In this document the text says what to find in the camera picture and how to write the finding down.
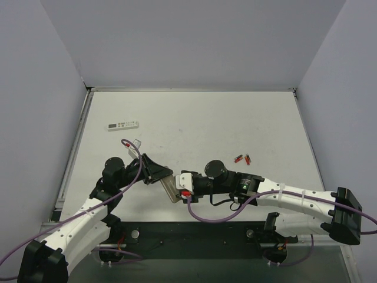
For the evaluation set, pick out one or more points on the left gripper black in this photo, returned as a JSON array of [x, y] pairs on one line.
[[146, 169]]

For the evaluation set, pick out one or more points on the grey beige remote control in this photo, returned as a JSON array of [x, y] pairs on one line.
[[169, 185]]

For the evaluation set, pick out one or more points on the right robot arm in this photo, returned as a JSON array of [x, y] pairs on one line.
[[336, 214]]

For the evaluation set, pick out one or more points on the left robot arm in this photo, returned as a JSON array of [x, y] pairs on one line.
[[54, 258]]

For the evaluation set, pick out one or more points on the white remote with display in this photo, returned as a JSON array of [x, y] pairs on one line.
[[126, 125]]

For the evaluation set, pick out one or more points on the red battery left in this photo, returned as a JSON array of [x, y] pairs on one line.
[[238, 158]]

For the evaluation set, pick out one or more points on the red battery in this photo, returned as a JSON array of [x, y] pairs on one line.
[[248, 159], [238, 158]]

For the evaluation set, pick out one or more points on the red battery right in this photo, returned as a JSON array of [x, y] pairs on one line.
[[248, 159]]

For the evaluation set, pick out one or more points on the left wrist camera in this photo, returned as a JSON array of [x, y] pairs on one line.
[[132, 149]]

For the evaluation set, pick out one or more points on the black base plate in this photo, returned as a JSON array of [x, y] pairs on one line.
[[220, 252]]

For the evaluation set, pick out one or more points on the aluminium frame rail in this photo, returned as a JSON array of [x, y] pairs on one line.
[[145, 236]]

